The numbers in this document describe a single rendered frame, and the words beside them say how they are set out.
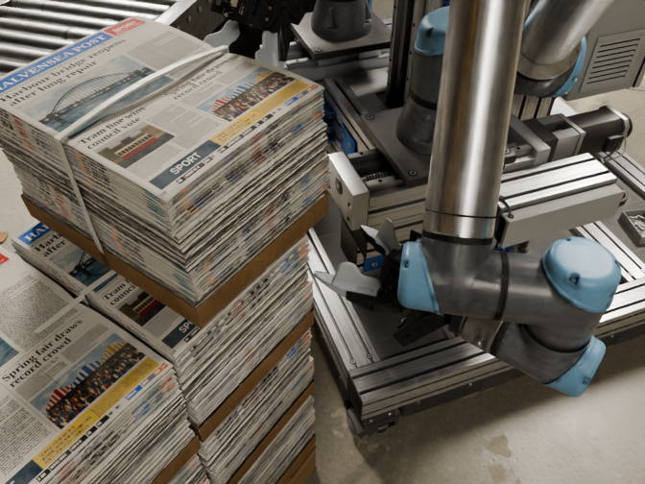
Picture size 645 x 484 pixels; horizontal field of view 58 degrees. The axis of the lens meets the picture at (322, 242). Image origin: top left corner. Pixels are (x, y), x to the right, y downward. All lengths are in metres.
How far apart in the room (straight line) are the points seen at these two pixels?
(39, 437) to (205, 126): 0.41
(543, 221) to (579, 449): 0.76
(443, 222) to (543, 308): 0.13
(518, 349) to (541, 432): 1.03
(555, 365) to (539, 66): 0.48
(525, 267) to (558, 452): 1.13
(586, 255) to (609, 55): 0.85
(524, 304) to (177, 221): 0.38
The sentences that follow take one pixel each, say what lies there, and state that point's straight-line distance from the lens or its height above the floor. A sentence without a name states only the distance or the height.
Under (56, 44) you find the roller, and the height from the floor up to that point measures 0.80.
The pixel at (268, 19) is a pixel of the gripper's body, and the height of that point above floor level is 1.09.
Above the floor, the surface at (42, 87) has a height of 1.06.
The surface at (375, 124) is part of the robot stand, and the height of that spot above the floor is 0.82.
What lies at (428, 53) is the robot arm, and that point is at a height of 1.00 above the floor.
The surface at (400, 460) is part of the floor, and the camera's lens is 1.61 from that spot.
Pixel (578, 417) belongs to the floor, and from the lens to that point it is 1.79.
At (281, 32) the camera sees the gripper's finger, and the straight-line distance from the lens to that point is 0.91.
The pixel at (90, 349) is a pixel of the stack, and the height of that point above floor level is 0.83.
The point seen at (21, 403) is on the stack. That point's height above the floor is 0.83.
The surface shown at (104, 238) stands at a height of 0.90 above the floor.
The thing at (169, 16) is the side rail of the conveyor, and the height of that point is 0.80.
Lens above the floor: 1.45
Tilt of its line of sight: 45 degrees down
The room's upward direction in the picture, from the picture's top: straight up
